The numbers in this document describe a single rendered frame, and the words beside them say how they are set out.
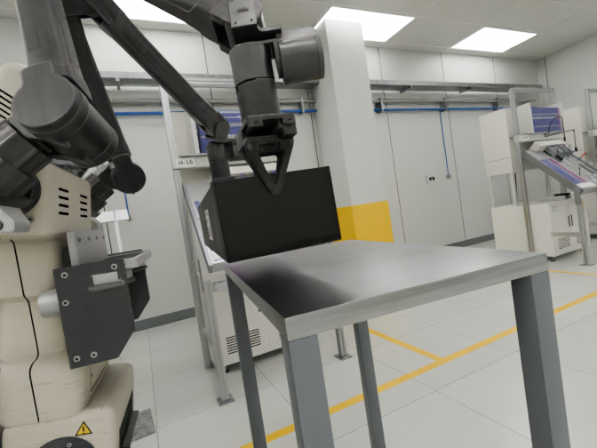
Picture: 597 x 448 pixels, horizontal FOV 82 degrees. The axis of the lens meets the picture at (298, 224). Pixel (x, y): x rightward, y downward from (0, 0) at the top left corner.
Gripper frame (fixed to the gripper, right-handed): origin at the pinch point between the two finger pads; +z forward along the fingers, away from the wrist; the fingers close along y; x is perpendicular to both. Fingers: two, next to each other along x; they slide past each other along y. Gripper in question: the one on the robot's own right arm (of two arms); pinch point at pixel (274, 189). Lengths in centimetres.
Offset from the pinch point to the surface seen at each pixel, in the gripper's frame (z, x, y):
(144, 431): 92, 48, 132
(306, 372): 23.4, 2.1, -6.5
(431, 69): -170, -376, 374
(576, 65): -153, -644, 345
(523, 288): 22.7, -37.2, -4.9
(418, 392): 98, -76, 91
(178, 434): 94, 33, 122
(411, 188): 1, -301, 368
